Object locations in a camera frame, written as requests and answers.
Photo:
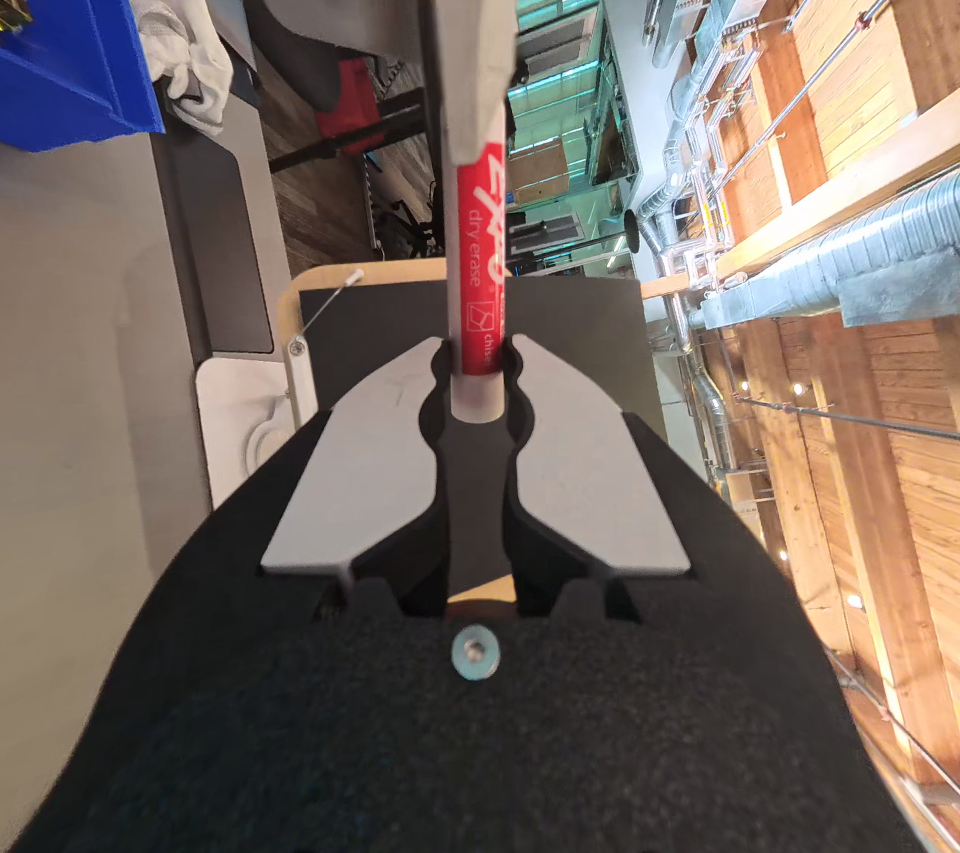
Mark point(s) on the black mat on table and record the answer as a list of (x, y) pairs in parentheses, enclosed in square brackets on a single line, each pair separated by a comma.
[(225, 253)]

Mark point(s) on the grey desk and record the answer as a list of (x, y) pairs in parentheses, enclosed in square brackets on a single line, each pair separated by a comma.
[(75, 380)]

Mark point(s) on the white bar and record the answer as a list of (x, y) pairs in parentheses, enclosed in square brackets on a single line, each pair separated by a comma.
[(302, 380)]

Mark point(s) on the black board with wooden rim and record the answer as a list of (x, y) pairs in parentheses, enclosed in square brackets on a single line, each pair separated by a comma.
[(585, 343)]

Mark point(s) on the blue plastic bin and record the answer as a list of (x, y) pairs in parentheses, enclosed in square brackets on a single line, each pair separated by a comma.
[(60, 43)]

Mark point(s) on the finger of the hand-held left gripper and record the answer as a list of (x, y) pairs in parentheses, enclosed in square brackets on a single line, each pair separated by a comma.
[(472, 5)]

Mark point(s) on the wide silver air duct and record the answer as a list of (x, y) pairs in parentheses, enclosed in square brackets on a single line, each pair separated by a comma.
[(862, 245)]

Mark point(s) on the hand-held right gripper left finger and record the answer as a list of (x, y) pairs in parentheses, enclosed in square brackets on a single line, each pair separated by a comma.
[(360, 485)]

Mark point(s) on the red bin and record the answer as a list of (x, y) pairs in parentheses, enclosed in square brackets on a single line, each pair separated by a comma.
[(349, 110)]

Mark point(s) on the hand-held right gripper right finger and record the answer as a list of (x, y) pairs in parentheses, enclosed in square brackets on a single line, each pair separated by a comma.
[(600, 485)]

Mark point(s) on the white crumpled glove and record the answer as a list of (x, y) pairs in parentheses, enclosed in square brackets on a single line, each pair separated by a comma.
[(187, 58)]

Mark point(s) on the red and white marker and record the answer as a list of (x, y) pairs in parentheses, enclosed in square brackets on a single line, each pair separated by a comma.
[(480, 268)]

